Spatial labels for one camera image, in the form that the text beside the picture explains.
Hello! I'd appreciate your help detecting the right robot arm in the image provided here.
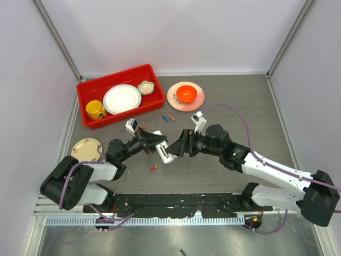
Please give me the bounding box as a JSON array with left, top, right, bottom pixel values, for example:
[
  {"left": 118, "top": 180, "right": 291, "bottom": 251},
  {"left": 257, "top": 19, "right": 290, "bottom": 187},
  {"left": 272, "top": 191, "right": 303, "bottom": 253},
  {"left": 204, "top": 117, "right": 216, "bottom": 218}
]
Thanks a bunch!
[{"left": 166, "top": 124, "right": 340, "bottom": 227}]

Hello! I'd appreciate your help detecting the red plastic bin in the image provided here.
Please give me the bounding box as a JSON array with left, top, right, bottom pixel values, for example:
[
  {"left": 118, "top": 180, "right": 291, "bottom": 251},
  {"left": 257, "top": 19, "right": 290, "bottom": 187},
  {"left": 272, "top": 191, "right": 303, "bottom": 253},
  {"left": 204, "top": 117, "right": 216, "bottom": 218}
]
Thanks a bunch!
[{"left": 77, "top": 64, "right": 166, "bottom": 130}]

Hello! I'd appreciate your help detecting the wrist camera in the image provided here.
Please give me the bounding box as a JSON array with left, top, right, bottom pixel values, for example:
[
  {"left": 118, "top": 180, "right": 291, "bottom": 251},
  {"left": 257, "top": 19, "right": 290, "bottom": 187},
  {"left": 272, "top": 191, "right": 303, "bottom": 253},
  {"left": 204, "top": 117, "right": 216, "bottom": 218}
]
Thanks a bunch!
[
  {"left": 125, "top": 118, "right": 137, "bottom": 135},
  {"left": 191, "top": 111, "right": 207, "bottom": 133}
]

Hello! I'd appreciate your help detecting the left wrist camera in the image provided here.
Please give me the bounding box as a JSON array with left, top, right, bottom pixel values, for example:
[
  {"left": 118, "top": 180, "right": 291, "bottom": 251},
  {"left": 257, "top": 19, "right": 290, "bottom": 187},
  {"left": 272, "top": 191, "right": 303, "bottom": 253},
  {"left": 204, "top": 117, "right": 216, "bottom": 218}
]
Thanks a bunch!
[{"left": 125, "top": 118, "right": 137, "bottom": 135}]

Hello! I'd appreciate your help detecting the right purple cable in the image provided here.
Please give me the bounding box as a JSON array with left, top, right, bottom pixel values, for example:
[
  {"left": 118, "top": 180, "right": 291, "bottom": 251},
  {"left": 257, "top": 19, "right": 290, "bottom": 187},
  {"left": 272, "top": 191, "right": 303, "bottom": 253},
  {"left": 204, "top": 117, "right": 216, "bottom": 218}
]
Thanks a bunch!
[{"left": 201, "top": 103, "right": 341, "bottom": 235}]

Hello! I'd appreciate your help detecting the small dark object on floor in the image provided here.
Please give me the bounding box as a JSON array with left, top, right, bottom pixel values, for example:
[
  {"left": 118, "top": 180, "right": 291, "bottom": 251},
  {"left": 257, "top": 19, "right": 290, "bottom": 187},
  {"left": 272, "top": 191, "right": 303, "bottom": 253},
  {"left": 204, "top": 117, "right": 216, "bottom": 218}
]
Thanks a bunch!
[{"left": 179, "top": 248, "right": 187, "bottom": 256}]

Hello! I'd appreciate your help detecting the small flower-shaped bowl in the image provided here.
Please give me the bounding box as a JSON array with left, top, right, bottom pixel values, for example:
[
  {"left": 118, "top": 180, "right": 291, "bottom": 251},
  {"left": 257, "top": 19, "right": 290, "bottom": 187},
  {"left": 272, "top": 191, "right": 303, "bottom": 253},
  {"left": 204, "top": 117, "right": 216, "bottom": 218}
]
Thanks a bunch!
[{"left": 137, "top": 81, "right": 155, "bottom": 95}]

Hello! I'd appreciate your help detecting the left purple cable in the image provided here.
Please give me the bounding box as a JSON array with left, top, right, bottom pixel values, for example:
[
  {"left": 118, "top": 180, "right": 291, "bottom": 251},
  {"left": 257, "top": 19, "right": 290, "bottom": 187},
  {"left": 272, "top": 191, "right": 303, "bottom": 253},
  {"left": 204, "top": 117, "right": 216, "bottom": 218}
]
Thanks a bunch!
[{"left": 59, "top": 129, "right": 139, "bottom": 232}]

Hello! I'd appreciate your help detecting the cream floral plate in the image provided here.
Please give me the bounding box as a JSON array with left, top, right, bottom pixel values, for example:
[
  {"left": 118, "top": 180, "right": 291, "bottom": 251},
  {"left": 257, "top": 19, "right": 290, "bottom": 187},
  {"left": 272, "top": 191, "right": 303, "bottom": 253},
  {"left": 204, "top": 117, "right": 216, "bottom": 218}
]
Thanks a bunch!
[{"left": 71, "top": 138, "right": 102, "bottom": 162}]

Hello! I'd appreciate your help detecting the pink plate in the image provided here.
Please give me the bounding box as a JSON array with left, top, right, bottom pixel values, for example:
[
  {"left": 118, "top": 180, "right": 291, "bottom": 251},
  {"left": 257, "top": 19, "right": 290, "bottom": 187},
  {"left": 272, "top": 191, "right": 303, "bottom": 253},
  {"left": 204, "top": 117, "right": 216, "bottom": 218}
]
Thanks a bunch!
[{"left": 167, "top": 82, "right": 205, "bottom": 112}]

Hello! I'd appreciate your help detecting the black battery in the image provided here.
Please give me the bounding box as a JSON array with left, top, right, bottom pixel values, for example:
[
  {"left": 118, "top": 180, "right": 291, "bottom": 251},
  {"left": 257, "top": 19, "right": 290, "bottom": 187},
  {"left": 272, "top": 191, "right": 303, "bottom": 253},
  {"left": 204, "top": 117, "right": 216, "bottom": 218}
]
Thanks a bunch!
[{"left": 160, "top": 146, "right": 168, "bottom": 157}]

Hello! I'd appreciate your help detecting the white paper plate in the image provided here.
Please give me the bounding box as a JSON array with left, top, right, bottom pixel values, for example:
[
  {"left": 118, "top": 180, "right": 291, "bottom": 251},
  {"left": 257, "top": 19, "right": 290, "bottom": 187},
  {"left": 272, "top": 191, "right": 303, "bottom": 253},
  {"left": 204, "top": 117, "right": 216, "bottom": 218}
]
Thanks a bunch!
[{"left": 103, "top": 84, "right": 142, "bottom": 115}]

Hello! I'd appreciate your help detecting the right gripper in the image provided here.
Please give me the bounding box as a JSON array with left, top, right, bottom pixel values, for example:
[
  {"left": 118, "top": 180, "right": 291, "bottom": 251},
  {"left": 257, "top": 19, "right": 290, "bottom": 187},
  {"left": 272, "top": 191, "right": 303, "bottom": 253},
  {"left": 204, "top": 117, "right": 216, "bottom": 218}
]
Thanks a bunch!
[{"left": 166, "top": 129, "right": 222, "bottom": 157}]

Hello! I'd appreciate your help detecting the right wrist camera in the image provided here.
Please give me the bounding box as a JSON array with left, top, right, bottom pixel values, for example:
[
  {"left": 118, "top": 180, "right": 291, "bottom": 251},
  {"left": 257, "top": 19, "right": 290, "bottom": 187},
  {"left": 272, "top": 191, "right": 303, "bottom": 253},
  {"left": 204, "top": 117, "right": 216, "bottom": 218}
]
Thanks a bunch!
[{"left": 191, "top": 111, "right": 207, "bottom": 133}]

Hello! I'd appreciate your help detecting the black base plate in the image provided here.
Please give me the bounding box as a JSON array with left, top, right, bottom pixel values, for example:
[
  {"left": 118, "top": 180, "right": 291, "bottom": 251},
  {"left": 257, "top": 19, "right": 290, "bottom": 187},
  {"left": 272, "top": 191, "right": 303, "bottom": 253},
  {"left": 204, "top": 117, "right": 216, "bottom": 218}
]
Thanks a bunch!
[{"left": 95, "top": 193, "right": 273, "bottom": 219}]

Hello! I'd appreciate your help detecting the white cable duct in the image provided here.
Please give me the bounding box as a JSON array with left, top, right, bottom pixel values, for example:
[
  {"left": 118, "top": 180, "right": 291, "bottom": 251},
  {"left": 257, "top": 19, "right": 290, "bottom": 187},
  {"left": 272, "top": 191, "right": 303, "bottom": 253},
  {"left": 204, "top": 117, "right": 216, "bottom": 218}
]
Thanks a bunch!
[{"left": 45, "top": 215, "right": 245, "bottom": 227}]

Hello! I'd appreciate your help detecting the yellow mug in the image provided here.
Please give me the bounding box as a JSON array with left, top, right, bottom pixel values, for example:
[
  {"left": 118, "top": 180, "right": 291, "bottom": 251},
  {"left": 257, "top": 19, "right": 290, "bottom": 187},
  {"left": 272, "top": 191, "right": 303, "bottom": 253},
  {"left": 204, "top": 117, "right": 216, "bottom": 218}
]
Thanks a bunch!
[{"left": 85, "top": 100, "right": 106, "bottom": 121}]

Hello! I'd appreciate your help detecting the orange red battery low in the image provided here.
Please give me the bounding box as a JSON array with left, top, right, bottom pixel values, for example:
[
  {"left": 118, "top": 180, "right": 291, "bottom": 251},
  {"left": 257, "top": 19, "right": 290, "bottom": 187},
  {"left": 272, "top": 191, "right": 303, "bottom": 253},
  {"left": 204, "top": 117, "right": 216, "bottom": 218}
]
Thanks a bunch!
[{"left": 150, "top": 164, "right": 158, "bottom": 172}]

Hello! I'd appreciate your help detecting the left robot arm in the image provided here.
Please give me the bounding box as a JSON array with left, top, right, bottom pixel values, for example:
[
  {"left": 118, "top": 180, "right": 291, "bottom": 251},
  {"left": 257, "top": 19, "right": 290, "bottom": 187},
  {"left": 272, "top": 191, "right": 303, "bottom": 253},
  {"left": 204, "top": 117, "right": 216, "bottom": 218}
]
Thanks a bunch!
[{"left": 39, "top": 128, "right": 167, "bottom": 213}]

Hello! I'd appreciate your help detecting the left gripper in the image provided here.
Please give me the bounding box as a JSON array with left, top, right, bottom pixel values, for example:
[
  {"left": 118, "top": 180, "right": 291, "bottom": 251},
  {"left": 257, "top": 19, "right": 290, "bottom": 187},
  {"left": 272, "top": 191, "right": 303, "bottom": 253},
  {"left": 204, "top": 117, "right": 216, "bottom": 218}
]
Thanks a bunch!
[{"left": 119, "top": 127, "right": 167, "bottom": 163}]

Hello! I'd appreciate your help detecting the orange bowl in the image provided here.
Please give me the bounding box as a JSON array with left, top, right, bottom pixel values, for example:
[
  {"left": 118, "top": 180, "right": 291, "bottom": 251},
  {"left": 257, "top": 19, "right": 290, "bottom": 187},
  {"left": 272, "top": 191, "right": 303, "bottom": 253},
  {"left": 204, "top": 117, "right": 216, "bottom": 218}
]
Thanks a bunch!
[{"left": 176, "top": 85, "right": 198, "bottom": 103}]

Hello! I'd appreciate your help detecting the purple cable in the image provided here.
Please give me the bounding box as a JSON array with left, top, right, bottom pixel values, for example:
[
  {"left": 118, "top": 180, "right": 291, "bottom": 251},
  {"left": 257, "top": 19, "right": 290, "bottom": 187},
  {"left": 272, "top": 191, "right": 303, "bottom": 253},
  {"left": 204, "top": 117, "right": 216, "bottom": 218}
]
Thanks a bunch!
[
  {"left": 201, "top": 103, "right": 341, "bottom": 235},
  {"left": 59, "top": 129, "right": 139, "bottom": 232}
]

